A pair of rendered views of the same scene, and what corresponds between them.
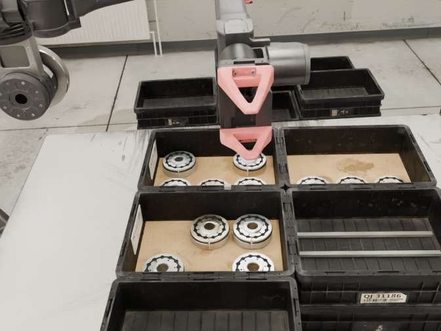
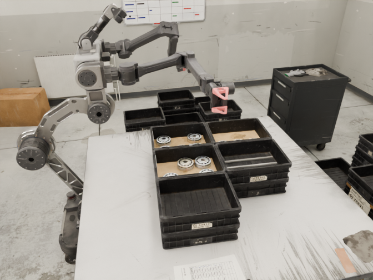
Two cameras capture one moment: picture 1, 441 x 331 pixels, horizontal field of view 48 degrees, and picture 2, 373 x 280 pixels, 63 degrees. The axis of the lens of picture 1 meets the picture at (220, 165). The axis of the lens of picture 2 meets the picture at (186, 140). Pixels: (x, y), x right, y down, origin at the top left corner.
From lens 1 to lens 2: 0.71 m
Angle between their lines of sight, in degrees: 11
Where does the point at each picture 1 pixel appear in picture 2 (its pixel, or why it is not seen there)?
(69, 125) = (77, 139)
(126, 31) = not seen: hidden behind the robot
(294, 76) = (230, 91)
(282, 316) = (222, 189)
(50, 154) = (94, 145)
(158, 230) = (162, 166)
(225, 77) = (215, 90)
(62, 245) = (115, 180)
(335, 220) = (234, 156)
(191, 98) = (150, 118)
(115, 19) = not seen: hidden behind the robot
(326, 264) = not seen: hidden behind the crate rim
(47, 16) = (130, 77)
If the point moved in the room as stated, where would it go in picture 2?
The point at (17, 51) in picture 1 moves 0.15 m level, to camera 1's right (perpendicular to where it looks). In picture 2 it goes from (97, 94) to (122, 91)
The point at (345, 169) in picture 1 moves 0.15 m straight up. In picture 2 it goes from (234, 137) to (236, 119)
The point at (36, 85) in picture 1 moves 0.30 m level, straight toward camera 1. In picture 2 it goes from (106, 107) to (126, 126)
